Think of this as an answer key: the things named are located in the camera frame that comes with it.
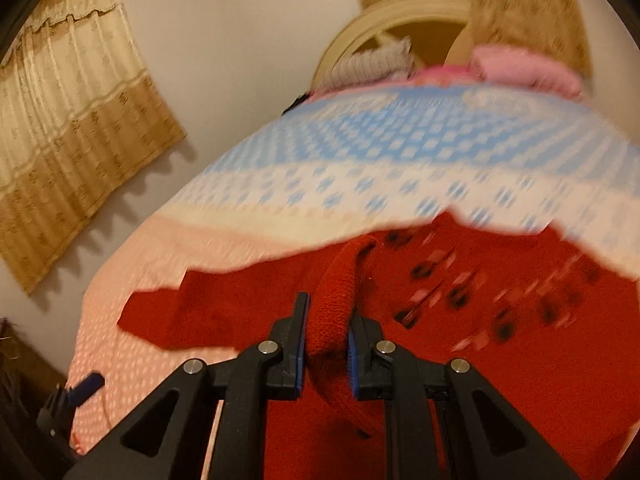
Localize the striped grey pillow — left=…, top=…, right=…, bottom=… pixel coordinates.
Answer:
left=311, top=37, right=413, bottom=92

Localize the blue pink patterned bedspread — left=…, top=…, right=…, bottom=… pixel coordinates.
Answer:
left=68, top=84, right=639, bottom=452

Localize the red knitted garment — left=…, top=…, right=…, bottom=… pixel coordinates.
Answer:
left=118, top=212, right=639, bottom=479

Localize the pink pillow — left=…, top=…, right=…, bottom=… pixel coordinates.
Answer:
left=411, top=44, right=584, bottom=102

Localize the beige side window curtain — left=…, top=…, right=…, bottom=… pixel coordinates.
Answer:
left=1, top=0, right=186, bottom=295

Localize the cream wooden headboard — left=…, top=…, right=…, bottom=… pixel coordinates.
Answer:
left=311, top=0, right=474, bottom=88

